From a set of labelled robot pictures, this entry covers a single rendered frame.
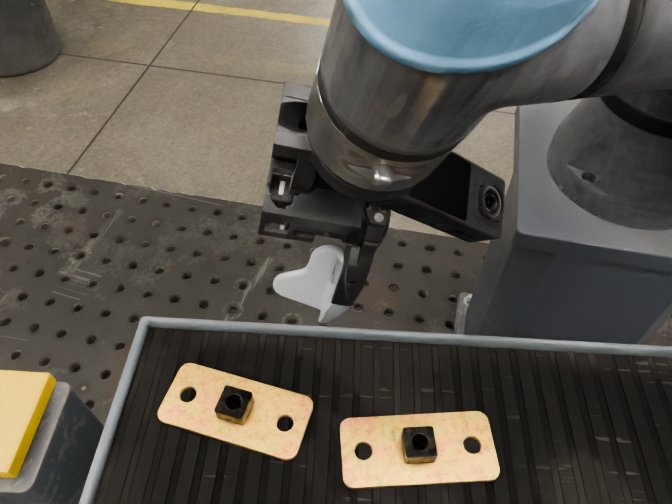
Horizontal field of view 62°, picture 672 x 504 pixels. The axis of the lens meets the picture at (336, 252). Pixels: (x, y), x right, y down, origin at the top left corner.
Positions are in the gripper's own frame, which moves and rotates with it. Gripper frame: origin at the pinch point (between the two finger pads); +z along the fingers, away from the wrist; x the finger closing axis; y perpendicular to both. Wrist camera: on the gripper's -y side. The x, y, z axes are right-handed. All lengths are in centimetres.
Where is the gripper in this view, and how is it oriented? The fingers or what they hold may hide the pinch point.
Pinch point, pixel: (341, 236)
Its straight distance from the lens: 48.5
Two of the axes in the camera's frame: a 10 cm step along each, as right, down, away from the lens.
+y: -9.8, -1.7, -1.4
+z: -1.8, 2.4, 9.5
